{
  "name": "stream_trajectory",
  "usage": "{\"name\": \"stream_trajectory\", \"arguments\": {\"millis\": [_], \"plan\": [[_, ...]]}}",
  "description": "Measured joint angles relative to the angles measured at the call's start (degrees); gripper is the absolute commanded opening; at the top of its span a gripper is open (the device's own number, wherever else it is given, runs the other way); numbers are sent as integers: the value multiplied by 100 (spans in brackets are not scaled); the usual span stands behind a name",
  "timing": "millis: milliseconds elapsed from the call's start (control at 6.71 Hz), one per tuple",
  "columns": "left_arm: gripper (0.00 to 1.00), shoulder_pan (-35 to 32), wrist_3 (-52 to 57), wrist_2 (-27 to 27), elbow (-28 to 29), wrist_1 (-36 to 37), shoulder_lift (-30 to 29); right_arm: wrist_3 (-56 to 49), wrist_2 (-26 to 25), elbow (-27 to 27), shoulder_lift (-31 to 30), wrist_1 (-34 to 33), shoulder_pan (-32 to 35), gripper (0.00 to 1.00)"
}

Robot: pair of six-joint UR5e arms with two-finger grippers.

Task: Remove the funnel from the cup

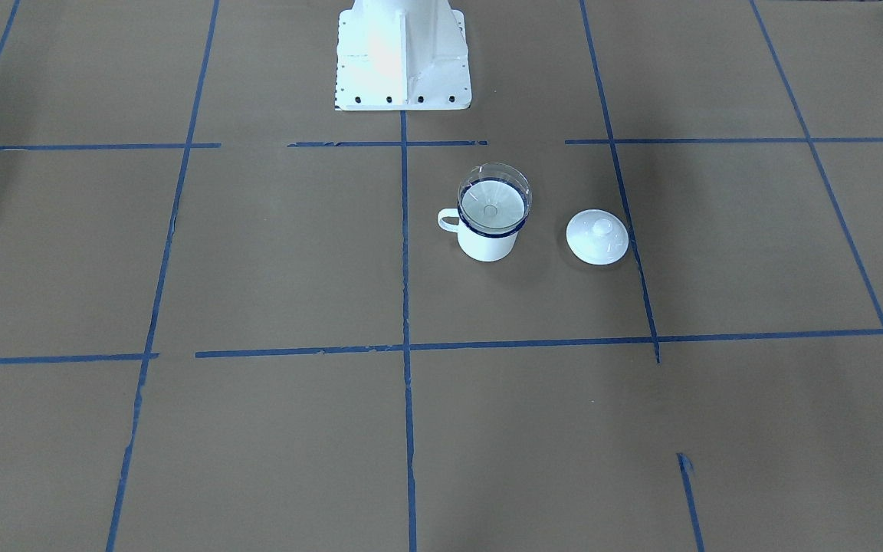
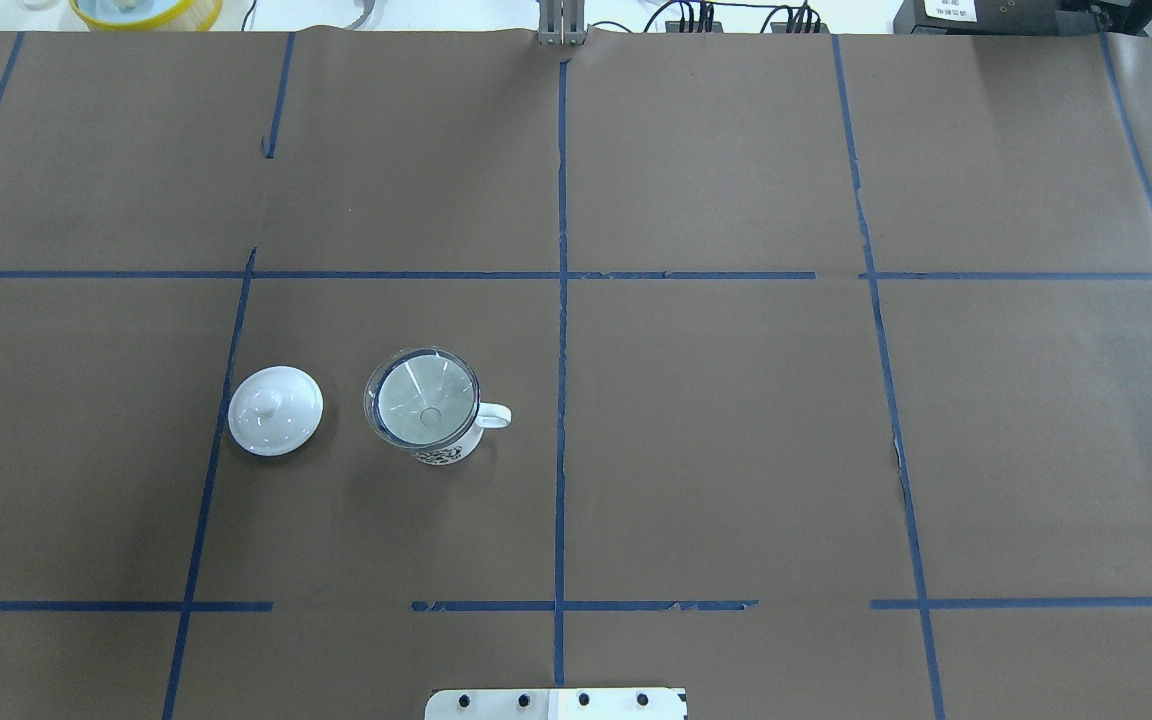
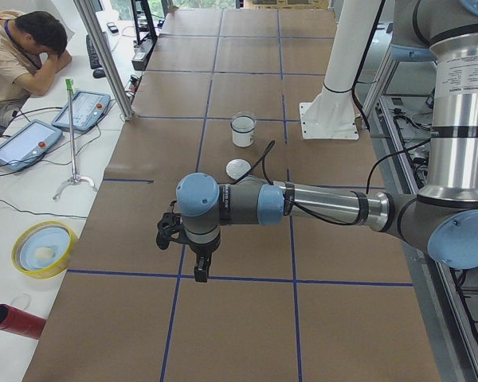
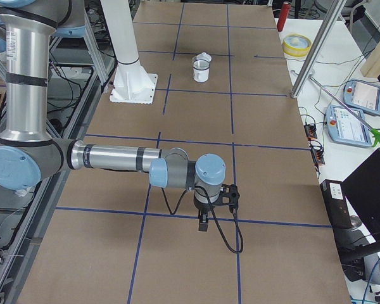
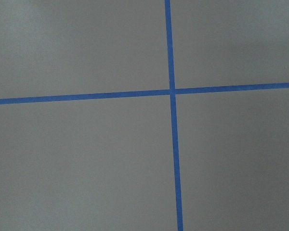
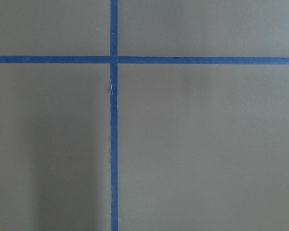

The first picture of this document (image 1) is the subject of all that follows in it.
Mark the clear plastic funnel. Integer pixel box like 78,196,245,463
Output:
456,162,533,238

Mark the white enamel mug blue rim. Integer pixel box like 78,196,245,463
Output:
437,206,519,262

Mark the white ceramic lid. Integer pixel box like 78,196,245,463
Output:
565,209,630,266

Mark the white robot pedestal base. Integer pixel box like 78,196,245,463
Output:
334,1,473,112

